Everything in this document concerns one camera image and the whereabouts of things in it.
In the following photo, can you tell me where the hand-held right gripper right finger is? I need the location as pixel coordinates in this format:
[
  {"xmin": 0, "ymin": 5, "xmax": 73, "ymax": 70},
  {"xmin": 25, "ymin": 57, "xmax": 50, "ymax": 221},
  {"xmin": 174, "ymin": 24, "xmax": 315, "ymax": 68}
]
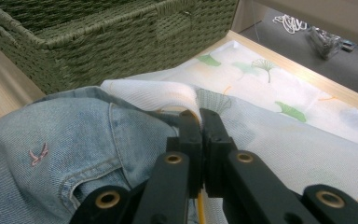
[{"xmin": 199, "ymin": 107, "xmax": 321, "ymax": 224}]

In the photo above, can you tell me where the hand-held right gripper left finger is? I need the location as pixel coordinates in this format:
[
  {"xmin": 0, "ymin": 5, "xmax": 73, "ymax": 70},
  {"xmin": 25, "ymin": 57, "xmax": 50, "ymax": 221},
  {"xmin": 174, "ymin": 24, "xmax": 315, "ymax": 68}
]
[{"xmin": 133, "ymin": 109, "xmax": 203, "ymax": 224}]

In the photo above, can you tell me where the white leaf-print mesh laundry bag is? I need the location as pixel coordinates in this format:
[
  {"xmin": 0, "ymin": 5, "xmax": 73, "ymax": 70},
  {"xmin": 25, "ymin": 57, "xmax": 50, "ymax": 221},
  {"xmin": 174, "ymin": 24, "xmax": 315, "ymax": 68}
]
[{"xmin": 100, "ymin": 39, "xmax": 358, "ymax": 224}]

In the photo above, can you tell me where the light blue denim garment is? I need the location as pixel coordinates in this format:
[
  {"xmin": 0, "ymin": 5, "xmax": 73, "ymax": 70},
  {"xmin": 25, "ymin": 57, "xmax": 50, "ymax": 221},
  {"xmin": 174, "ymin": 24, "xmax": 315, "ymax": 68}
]
[{"xmin": 0, "ymin": 86, "xmax": 200, "ymax": 224}]

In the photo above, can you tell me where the green woven basket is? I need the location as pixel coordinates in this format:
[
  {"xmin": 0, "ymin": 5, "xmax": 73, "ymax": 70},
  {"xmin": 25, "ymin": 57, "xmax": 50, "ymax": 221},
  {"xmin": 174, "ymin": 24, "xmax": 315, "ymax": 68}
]
[{"xmin": 0, "ymin": 0, "xmax": 241, "ymax": 95}]

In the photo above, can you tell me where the dark bundle under desk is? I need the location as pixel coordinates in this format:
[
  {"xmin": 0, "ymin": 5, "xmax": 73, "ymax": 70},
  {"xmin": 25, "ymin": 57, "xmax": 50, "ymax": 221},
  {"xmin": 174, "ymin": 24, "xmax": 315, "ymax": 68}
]
[{"xmin": 305, "ymin": 25, "xmax": 343, "ymax": 61}]

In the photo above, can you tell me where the white cord on floor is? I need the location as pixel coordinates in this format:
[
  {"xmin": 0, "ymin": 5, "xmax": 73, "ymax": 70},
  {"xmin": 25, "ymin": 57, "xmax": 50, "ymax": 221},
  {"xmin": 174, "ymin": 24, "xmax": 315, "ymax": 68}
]
[{"xmin": 272, "ymin": 14, "xmax": 309, "ymax": 35}]

